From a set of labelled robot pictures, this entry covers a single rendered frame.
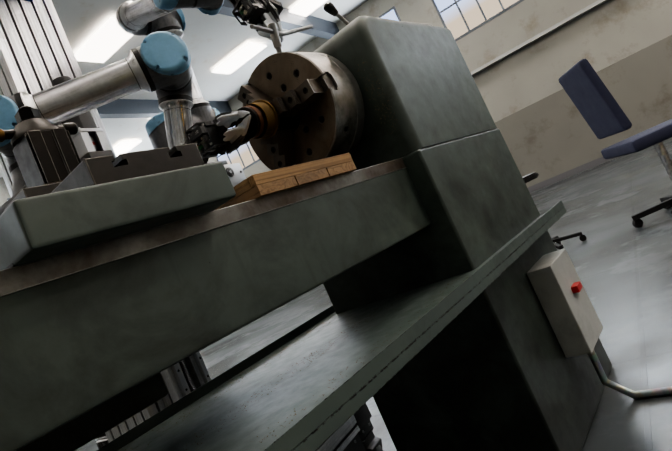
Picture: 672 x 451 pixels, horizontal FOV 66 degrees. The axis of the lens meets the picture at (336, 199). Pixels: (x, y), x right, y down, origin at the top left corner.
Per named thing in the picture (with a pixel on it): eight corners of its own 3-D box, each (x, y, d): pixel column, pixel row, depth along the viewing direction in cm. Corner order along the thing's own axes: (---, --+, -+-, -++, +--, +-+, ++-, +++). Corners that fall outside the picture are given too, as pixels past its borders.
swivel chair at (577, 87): (735, 184, 341) (656, 29, 350) (764, 195, 284) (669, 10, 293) (627, 222, 371) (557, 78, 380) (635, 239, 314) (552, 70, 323)
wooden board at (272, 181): (256, 224, 135) (250, 210, 135) (357, 169, 113) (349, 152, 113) (158, 257, 111) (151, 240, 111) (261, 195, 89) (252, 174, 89)
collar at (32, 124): (52, 146, 97) (46, 132, 97) (68, 127, 92) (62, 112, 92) (5, 152, 91) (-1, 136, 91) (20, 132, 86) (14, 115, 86)
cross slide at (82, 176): (92, 252, 106) (83, 232, 106) (207, 168, 80) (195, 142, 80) (-6, 280, 92) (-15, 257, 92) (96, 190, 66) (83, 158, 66)
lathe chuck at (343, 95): (283, 183, 148) (252, 76, 147) (372, 155, 129) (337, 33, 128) (261, 188, 141) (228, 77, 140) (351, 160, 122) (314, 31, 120)
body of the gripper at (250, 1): (242, 28, 146) (219, -2, 149) (263, 29, 153) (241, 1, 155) (255, 6, 142) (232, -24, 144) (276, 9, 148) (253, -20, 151)
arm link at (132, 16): (99, 6, 180) (157, -29, 144) (130, 4, 187) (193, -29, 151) (108, 40, 183) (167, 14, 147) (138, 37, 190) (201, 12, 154)
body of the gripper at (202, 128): (210, 150, 115) (182, 172, 122) (239, 146, 122) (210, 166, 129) (197, 119, 115) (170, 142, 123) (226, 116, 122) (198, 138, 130)
